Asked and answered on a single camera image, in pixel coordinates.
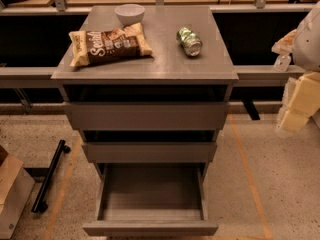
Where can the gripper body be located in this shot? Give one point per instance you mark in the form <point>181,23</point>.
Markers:
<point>308,44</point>

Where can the grey bottom drawer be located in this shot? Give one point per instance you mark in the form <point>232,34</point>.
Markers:
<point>151,200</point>

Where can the grey drawer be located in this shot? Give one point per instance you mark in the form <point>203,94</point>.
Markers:
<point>151,200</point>
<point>146,116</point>
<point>185,152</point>

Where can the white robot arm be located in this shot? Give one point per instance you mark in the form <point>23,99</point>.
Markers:
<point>306,45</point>

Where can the grey drawer cabinet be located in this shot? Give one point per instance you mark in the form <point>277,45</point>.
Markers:
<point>167,76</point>

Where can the grey middle drawer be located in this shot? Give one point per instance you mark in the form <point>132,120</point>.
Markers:
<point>185,152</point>

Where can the grey top drawer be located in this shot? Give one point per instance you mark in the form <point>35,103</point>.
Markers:
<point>146,116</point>

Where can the clear sanitizer bottle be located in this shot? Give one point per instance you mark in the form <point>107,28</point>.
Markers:
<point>282,63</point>

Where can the green soda can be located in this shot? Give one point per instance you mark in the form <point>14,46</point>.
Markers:
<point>190,42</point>

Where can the white bowl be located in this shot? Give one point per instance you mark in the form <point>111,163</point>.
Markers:
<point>129,14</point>

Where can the brown chip bag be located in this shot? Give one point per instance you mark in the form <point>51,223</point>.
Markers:
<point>97,47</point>

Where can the black metal bar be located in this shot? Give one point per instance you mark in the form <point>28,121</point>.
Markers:
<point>40,205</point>

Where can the cardboard box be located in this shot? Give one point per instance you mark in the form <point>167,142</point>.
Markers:
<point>15,187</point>

